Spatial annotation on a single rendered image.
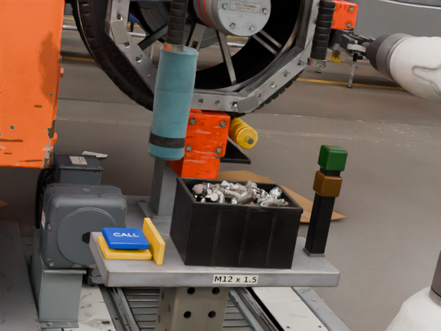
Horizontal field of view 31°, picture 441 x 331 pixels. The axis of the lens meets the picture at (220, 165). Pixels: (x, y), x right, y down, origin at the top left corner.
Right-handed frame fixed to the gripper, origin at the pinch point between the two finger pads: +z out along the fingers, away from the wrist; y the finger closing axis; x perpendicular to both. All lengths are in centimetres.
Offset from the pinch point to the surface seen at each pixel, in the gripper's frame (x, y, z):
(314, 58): -6.3, -1.3, 11.0
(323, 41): -2.4, 0.0, 10.3
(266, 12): 1.9, -11.9, 17.7
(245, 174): -80, 48, 158
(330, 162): -19.3, -13.5, -28.2
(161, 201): -55, -21, 48
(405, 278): -83, 70, 59
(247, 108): -23.8, -6.7, 32.2
